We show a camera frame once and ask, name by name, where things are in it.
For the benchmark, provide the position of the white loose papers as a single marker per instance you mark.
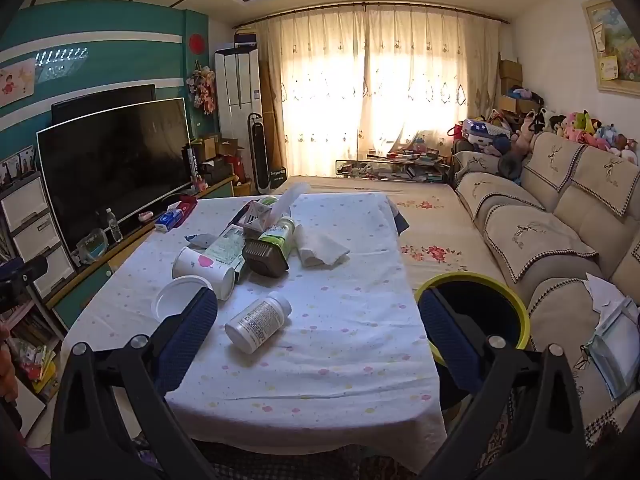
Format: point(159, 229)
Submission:
point(602, 290)

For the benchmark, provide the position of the dark brown plastic tray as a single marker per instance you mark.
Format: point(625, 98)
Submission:
point(265, 260)

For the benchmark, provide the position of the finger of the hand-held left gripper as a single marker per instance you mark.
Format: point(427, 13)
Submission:
point(32, 266)

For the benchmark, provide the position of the black and white tower fan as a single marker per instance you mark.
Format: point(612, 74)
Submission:
point(260, 155)

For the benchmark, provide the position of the white paper towel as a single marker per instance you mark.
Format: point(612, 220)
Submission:
point(320, 247)

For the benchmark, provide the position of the green and white box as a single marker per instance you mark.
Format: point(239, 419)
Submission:
point(227, 250)

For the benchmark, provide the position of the clear water bottle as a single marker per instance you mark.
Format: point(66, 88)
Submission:
point(114, 227)

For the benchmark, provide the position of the white foam fruit net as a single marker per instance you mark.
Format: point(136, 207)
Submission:
point(290, 200)

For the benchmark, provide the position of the row of plush toys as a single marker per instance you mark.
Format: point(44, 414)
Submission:
point(580, 127)

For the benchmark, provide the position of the white round plastic lid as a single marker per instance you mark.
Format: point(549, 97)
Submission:
point(172, 297)

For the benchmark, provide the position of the star printed bag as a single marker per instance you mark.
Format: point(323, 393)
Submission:
point(482, 132)

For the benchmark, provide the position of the clear plastic document bag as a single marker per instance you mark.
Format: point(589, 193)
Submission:
point(617, 350)

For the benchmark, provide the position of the artificial flower bunch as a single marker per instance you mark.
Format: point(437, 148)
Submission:
point(202, 87)

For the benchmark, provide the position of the red round wall decoration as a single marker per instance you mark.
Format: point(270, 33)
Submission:
point(197, 44)

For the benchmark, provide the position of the black monitor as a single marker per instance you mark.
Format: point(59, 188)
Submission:
point(100, 102)

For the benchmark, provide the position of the pink wall poster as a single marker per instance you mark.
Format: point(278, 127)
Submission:
point(15, 82)

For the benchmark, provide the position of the red snack packet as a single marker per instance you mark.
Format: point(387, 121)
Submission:
point(184, 206)

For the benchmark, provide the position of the beige sofa with covers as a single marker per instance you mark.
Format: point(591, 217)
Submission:
point(550, 260)

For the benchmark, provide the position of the person's left hand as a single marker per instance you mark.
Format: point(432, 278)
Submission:
point(6, 365)

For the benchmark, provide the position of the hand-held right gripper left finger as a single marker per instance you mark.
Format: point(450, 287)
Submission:
point(190, 340)

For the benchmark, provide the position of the cream embroidered curtain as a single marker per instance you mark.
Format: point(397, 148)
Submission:
point(380, 85)

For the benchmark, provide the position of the white pill bottle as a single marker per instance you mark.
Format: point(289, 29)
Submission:
point(257, 322)

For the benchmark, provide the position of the cluttered glass coffee table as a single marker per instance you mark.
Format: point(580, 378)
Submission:
point(395, 165)

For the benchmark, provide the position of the brown cardboard box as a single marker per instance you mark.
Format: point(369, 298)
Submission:
point(510, 72)

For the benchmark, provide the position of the floral beige mattress sheet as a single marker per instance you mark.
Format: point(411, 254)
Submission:
point(440, 220)

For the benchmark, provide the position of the white paper cup pink heart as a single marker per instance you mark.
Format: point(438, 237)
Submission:
point(200, 265)

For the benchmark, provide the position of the blue tissue pack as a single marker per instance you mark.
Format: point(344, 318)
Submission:
point(167, 220)

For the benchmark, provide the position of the shelf of books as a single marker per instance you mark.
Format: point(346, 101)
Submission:
point(30, 355)

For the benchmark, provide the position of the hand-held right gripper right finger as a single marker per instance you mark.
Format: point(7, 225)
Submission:
point(445, 340)

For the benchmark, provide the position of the large flat television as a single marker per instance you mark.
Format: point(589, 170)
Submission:
point(115, 170)

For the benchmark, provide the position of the white standing air conditioner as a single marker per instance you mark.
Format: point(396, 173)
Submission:
point(239, 85)

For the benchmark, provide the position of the white drawer unit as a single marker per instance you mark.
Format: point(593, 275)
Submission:
point(30, 235)

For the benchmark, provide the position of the white dotted tablecloth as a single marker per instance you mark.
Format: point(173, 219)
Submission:
point(325, 335)

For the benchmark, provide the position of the green bottle white cap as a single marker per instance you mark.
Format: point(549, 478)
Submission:
point(277, 232)

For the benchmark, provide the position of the dark blue under cloth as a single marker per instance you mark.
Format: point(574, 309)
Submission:
point(400, 220)

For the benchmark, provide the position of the yellow rimmed dark trash bin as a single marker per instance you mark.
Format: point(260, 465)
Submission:
point(475, 278)

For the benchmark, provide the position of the teal television cabinet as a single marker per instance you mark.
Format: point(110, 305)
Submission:
point(95, 285)

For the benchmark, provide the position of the grey neck pillow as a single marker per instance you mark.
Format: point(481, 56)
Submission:
point(509, 166)

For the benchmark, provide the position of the framed wall picture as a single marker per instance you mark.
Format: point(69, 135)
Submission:
point(612, 45)

